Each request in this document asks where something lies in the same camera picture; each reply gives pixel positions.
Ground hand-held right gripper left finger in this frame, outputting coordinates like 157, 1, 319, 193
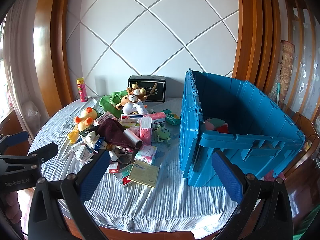
28, 150, 112, 240

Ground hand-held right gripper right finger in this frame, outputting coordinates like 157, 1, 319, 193
211, 151, 293, 240

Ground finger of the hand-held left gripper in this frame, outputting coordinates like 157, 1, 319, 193
0, 142, 59, 174
0, 131, 30, 155

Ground small white teddy bear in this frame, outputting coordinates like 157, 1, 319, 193
82, 131, 108, 153

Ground maroon fleece cloth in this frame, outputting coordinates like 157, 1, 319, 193
96, 119, 137, 148

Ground blue plastic crate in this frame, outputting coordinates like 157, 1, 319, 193
179, 68, 306, 187

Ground person's left hand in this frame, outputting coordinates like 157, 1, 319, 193
1, 192, 23, 233

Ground dark wooden furniture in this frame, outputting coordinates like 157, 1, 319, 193
0, 109, 28, 145

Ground small white box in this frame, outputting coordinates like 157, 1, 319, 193
71, 144, 87, 156
76, 151, 95, 164

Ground white green red box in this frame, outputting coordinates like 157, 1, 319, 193
114, 164, 135, 187

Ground tape roll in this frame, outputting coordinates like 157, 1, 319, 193
117, 154, 133, 166

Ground yellow plastic toy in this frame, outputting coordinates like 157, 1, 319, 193
67, 129, 81, 144

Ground pink cloth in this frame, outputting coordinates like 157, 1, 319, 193
264, 171, 286, 182

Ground beige card packet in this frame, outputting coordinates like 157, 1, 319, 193
128, 159, 160, 188

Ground clear plastic bag roll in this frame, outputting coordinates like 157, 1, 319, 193
123, 129, 143, 150

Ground yellow duck plush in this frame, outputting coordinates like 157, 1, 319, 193
74, 107, 98, 132

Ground pink green plush toy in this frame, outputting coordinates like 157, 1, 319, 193
204, 117, 227, 132

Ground pink sanitary pad packet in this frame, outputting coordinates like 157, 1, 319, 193
135, 144, 158, 165

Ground open pink tissue pack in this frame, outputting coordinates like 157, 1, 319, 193
139, 116, 153, 145

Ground blue white medicine box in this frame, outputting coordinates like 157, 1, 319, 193
121, 114, 144, 122

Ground pink cylinder can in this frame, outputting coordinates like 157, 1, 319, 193
76, 78, 88, 102

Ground green plush bag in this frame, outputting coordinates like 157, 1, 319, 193
99, 91, 130, 111

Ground green monster plush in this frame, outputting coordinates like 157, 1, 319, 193
153, 126, 172, 144

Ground green wet wipes packet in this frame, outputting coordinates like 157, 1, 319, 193
161, 109, 181, 126

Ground beige curtain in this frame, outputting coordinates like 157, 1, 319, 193
1, 5, 42, 123

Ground wooden chair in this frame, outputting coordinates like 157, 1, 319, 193
282, 111, 320, 179

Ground white paper tube roll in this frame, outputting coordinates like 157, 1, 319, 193
135, 100, 148, 115

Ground brown bear plush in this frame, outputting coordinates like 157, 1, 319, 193
115, 94, 149, 115

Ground green cloth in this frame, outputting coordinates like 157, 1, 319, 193
294, 209, 320, 240

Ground brown deer plush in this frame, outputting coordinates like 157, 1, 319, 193
126, 82, 148, 98

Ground black gift box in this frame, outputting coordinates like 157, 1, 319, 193
128, 75, 167, 103

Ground white lace curtain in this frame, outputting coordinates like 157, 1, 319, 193
287, 5, 320, 123

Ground wooden wall pillar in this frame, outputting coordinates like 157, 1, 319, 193
33, 0, 75, 110
231, 0, 282, 98

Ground patterned wall hanging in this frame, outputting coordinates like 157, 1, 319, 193
278, 40, 296, 106

